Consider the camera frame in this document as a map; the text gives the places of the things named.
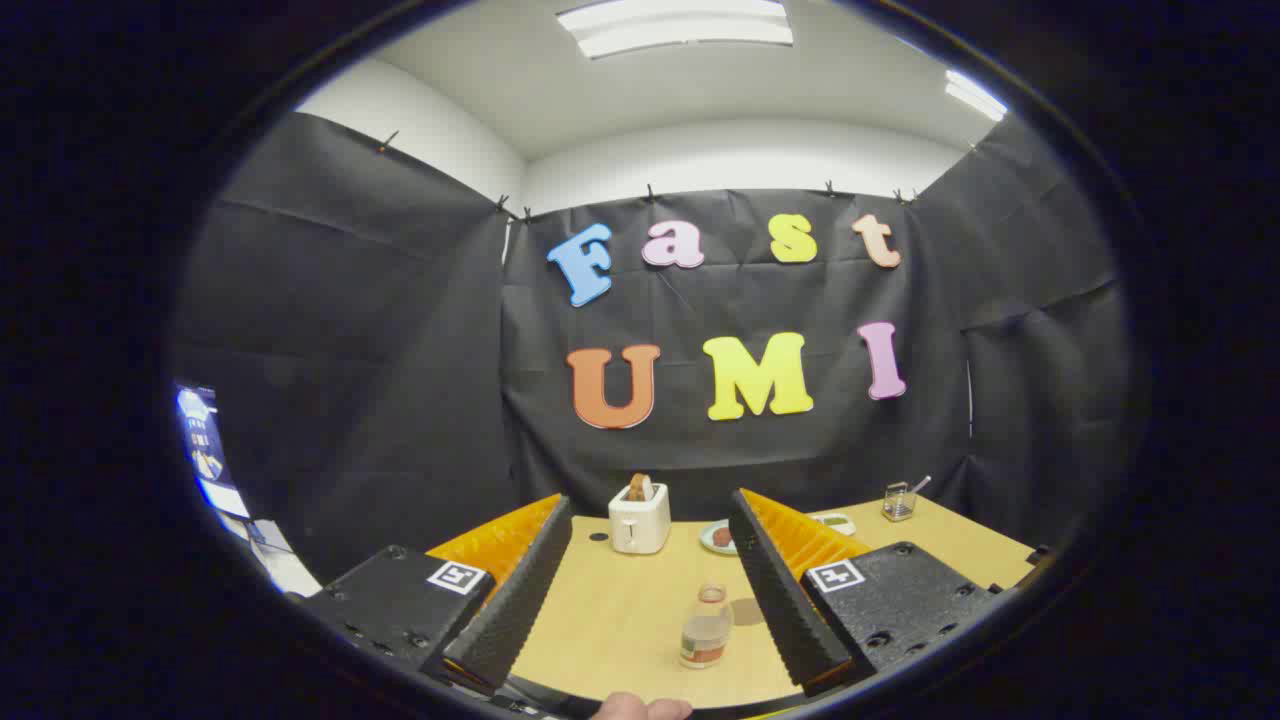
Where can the metal spoon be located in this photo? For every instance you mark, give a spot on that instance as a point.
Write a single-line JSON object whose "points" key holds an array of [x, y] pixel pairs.
{"points": [[920, 484]]}

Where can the pale green plate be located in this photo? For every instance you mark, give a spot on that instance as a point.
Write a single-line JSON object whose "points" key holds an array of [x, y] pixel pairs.
{"points": [[706, 540]]}

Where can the wooden table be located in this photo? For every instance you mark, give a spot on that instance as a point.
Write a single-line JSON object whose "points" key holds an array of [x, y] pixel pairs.
{"points": [[620, 610]]}

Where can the black table clamp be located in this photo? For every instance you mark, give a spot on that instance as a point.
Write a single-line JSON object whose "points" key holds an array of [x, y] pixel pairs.
{"points": [[1040, 553]]}

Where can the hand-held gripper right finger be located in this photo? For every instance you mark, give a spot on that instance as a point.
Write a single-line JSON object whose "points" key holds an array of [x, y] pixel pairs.
{"points": [[790, 610]]}

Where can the small ceiling light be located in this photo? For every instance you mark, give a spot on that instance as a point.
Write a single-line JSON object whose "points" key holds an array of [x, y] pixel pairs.
{"points": [[975, 96]]}

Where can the round brown coaster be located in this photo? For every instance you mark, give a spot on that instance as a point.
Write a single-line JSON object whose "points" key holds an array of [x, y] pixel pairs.
{"points": [[748, 612]]}

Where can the brown meat piece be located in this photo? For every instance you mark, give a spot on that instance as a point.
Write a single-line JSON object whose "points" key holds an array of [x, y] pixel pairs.
{"points": [[722, 537]]}

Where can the bread slice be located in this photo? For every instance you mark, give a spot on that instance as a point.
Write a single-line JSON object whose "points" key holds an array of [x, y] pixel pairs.
{"points": [[640, 488]]}

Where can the white divided dish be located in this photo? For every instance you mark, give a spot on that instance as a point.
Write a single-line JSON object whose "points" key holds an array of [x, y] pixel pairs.
{"points": [[835, 523]]}

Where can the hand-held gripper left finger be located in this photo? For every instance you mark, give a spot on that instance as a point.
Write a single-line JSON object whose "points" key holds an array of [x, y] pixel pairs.
{"points": [[505, 615]]}

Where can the white toaster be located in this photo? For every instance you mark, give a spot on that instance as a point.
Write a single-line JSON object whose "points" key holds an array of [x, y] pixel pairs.
{"points": [[640, 525]]}

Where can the blue white standing banner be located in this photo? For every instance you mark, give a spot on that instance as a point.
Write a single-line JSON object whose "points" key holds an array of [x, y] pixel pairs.
{"points": [[205, 450]]}

